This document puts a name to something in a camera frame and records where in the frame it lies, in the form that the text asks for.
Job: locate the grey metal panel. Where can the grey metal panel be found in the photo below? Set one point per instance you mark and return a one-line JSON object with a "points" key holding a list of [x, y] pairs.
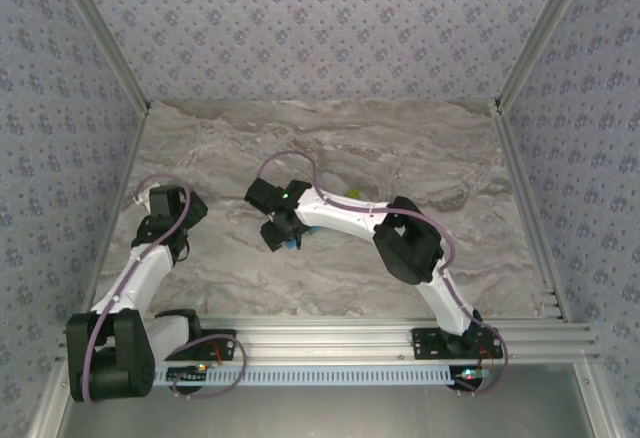
{"points": [[325, 413]]}

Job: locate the lime green lego brick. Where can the lime green lego brick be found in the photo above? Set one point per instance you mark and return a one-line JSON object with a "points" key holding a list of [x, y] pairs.
{"points": [[355, 192]]}

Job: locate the wide aluminium side rail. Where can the wide aluminium side rail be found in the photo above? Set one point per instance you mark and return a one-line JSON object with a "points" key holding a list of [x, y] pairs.
{"points": [[527, 208]]}

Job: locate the long aluminium base rail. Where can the long aluminium base rail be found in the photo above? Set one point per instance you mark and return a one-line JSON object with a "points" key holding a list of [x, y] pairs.
{"points": [[325, 338]]}

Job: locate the short aluminium frame rail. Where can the short aluminium frame rail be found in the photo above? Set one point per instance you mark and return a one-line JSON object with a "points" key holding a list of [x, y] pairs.
{"points": [[50, 408], [597, 408]]}

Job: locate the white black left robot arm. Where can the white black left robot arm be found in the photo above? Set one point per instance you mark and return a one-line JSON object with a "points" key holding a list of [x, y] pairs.
{"points": [[150, 273]]}

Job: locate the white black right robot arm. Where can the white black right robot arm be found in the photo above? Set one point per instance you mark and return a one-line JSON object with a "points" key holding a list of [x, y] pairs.
{"points": [[335, 218]]}

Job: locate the small circuit board with LED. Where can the small circuit board with LED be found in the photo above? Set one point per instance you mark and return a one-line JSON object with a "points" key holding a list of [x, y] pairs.
{"points": [[182, 374], [475, 374]]}

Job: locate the aluminium corner post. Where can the aluminium corner post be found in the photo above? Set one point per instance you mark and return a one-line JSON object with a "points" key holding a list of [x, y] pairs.
{"points": [[540, 33], [106, 33]]}

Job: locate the narrow aluminium side rail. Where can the narrow aluminium side rail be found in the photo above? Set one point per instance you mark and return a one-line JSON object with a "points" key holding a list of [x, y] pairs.
{"points": [[131, 158]]}

